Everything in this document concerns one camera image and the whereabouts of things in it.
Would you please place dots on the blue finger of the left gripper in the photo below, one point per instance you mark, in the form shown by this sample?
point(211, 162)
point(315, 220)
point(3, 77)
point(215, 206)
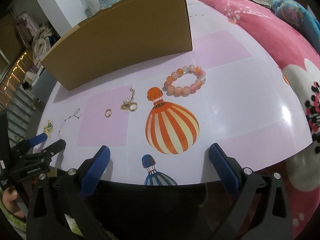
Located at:
point(32, 142)

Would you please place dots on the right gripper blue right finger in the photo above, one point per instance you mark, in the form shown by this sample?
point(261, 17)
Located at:
point(227, 168)

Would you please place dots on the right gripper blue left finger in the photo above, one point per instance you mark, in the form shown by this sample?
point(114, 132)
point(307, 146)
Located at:
point(91, 170)

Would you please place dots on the person's left hand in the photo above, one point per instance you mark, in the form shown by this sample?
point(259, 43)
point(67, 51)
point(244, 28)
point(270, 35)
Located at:
point(9, 197)

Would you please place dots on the grey storage box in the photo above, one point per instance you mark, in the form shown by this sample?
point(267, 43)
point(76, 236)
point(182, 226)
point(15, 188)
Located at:
point(44, 86)

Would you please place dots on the pink floral blanket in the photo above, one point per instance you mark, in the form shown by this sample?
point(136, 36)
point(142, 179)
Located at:
point(299, 62)

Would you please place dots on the pile of clothes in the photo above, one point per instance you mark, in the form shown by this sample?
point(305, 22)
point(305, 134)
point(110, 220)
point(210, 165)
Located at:
point(41, 37)

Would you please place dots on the brown cardboard box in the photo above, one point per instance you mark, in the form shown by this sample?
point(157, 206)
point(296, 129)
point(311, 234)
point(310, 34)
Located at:
point(127, 33)

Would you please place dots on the blue floral quilt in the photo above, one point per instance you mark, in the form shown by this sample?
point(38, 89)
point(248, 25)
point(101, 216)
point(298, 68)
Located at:
point(299, 18)

